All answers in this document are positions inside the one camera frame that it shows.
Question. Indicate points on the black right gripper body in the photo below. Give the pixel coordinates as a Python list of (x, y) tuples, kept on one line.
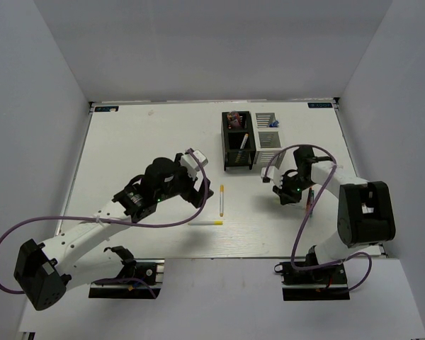
[(292, 187)]

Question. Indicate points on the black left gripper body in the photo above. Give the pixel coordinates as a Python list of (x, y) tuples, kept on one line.
[(183, 183)]

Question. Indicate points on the yellow capped marker horizontal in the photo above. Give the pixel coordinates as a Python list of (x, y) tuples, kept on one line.
[(206, 223)]

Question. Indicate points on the blue capped spray bottle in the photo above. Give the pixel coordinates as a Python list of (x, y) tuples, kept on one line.
[(274, 124)]

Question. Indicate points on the yellow capped marker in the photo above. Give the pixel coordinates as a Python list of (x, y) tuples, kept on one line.
[(244, 141)]

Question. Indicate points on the clear tube of markers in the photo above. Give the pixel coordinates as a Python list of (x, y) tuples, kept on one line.
[(234, 120)]

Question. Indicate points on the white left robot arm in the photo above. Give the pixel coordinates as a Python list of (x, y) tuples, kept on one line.
[(45, 271)]

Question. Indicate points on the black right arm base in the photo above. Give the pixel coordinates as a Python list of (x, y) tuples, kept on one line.
[(325, 284)]

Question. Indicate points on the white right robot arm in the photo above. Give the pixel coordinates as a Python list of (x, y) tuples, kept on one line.
[(364, 216)]

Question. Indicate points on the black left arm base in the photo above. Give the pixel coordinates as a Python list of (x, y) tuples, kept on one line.
[(138, 279)]

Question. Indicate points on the green capped marker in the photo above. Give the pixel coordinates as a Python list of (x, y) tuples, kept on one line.
[(313, 199)]

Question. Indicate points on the black slotted organizer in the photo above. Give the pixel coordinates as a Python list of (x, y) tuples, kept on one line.
[(231, 140)]

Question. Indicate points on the white slotted organizer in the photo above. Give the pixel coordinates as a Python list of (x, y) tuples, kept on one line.
[(269, 140)]

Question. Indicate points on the dark logo sticker right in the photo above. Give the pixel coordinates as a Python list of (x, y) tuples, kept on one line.
[(319, 105)]

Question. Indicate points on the dark logo sticker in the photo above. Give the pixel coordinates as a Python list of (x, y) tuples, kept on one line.
[(319, 105), (106, 109)]

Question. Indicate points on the dark logo sticker left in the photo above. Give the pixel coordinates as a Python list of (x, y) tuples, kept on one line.
[(106, 109)]

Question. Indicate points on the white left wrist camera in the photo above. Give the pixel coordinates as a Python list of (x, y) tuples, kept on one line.
[(193, 162)]

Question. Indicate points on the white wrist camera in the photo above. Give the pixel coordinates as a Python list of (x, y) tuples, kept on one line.
[(193, 162), (272, 174)]

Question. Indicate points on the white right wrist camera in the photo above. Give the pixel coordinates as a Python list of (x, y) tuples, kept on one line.
[(272, 174)]

